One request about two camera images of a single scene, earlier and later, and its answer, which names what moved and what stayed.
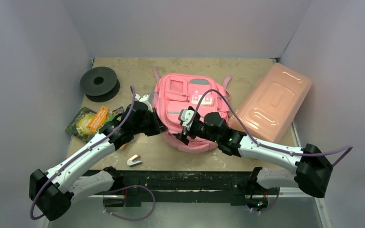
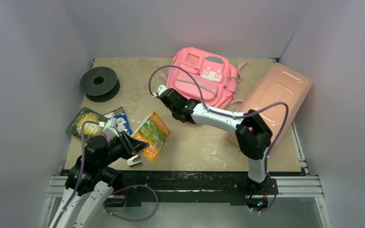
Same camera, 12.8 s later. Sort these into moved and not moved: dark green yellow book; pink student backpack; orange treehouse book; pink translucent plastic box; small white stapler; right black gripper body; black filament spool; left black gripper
Moved: pink student backpack; right black gripper body; left black gripper; orange treehouse book
Not moved: small white stapler; pink translucent plastic box; black filament spool; dark green yellow book
